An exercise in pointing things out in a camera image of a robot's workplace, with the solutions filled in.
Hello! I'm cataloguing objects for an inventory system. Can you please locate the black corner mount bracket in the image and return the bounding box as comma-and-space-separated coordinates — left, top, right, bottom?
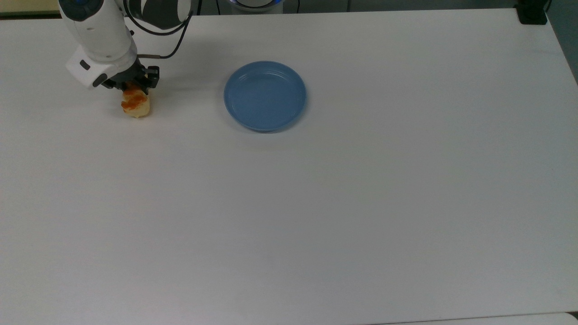
516, 0, 550, 25

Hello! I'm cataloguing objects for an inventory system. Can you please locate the blue round plate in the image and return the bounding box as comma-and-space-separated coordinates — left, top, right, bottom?
224, 61, 308, 133

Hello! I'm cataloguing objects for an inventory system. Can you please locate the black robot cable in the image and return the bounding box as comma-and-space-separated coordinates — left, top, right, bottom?
122, 0, 202, 60

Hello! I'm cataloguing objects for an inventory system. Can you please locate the orange glazed bread roll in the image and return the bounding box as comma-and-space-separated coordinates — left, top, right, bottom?
121, 83, 151, 119

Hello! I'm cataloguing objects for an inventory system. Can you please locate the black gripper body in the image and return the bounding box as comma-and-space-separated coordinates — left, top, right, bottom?
105, 62, 154, 90

